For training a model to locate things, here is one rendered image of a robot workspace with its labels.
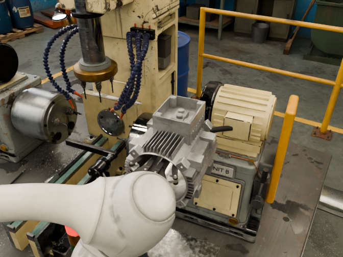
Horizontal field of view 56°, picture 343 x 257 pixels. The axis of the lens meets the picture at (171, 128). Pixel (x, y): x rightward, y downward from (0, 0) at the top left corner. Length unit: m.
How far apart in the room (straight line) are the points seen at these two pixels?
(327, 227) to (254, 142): 1.58
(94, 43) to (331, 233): 2.03
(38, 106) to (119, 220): 1.15
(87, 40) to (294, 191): 1.11
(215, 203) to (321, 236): 1.42
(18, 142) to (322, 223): 2.08
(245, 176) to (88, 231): 0.75
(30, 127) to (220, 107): 0.89
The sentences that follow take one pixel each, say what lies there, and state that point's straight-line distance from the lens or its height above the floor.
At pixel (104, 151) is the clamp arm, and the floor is 1.03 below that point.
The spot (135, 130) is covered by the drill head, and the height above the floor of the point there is 1.14.
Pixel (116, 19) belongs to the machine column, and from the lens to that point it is 1.49.
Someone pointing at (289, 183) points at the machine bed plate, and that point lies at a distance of 1.64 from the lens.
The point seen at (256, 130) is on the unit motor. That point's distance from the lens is 1.08.
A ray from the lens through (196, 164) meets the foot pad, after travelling 0.77.
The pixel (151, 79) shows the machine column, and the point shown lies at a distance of 1.50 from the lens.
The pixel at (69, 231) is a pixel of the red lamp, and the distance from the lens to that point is 0.97.
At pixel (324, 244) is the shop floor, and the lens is 2.53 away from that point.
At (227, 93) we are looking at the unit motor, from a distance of 1.12.
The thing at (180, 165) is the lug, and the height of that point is 1.38.
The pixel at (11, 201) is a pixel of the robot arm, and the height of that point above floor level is 1.53.
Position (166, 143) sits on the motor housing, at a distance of 0.77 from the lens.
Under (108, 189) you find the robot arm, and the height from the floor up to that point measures 1.53.
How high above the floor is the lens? 1.87
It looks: 34 degrees down
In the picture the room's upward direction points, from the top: straight up
